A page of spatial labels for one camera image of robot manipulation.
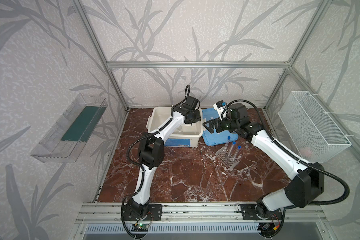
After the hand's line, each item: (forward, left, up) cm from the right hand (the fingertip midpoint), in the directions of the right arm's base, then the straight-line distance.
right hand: (210, 117), depth 79 cm
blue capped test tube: (-9, -14, -13) cm, 21 cm away
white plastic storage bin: (-4, +13, -11) cm, 18 cm away
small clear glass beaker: (+6, +18, -22) cm, 29 cm away
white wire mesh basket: (-17, -43, +7) cm, 47 cm away
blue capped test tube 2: (-12, -16, -12) cm, 24 cm away
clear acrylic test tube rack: (-12, -12, -26) cm, 31 cm away
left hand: (+12, +4, -10) cm, 16 cm away
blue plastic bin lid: (+3, -7, -26) cm, 27 cm away
